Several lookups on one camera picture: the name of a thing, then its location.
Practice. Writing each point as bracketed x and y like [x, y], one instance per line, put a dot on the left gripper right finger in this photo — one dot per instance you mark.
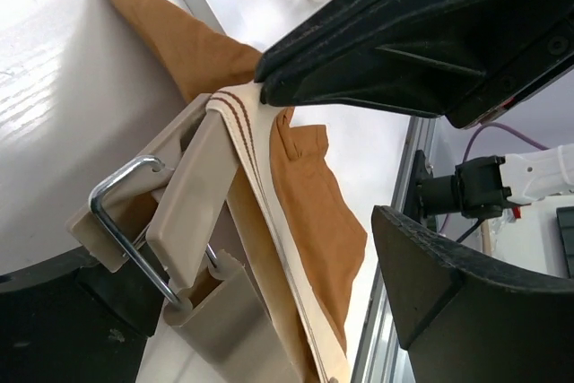
[463, 316]

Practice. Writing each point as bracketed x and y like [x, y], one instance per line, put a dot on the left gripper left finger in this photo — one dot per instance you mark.
[69, 319]

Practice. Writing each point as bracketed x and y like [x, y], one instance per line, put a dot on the brown underwear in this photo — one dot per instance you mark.
[304, 245]

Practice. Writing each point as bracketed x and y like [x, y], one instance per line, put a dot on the aluminium mounting rail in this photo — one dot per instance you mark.
[379, 345]

